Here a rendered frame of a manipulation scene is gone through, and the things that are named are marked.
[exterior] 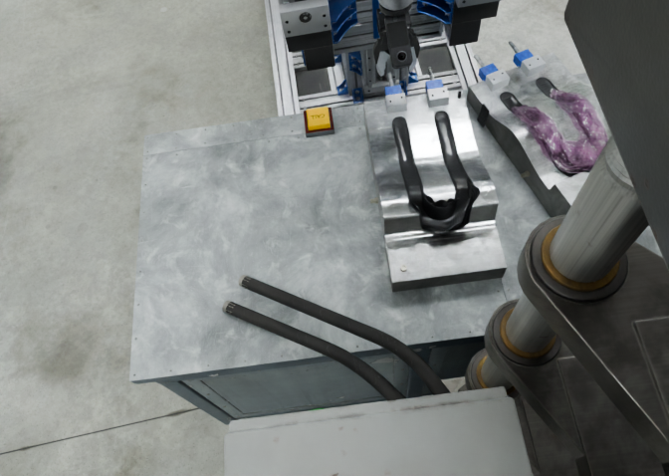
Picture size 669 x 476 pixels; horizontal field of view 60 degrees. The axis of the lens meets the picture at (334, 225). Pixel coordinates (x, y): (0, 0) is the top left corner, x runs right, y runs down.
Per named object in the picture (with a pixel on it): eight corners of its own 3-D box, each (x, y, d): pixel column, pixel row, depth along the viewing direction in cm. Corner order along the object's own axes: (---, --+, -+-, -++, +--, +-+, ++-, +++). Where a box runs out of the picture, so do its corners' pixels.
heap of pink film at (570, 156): (503, 111, 150) (508, 91, 143) (562, 86, 152) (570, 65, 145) (559, 187, 138) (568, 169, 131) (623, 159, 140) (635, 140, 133)
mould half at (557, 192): (466, 99, 160) (471, 72, 151) (548, 66, 163) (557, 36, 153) (570, 245, 137) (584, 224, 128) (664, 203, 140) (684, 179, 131)
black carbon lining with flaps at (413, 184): (389, 122, 150) (389, 99, 142) (450, 114, 150) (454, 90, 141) (411, 241, 134) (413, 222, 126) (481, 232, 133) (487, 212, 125)
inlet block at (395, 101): (380, 82, 158) (379, 68, 153) (398, 79, 158) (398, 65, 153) (387, 119, 152) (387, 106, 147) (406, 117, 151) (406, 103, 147)
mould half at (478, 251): (364, 123, 159) (362, 91, 147) (458, 111, 159) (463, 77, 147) (392, 292, 136) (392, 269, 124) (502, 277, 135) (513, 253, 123)
